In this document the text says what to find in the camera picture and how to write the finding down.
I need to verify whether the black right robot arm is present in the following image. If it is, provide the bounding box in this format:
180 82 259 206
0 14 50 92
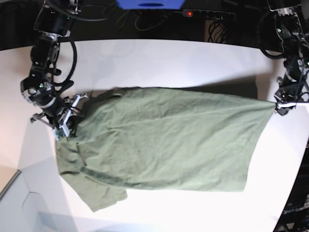
20 0 87 141

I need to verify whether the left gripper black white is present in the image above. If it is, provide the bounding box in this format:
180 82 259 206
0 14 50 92
274 84 309 116

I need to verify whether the black power strip red light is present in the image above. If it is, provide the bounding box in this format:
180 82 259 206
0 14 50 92
182 9 236 20

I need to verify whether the blue box at table back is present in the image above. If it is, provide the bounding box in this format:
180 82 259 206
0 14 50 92
116 0 185 10

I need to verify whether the olive green t-shirt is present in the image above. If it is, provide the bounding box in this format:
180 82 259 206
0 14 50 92
56 87 275 211

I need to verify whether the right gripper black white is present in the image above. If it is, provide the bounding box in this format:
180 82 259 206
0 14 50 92
30 93 88 141

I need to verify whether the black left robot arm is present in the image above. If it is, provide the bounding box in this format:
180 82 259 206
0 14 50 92
257 0 309 116

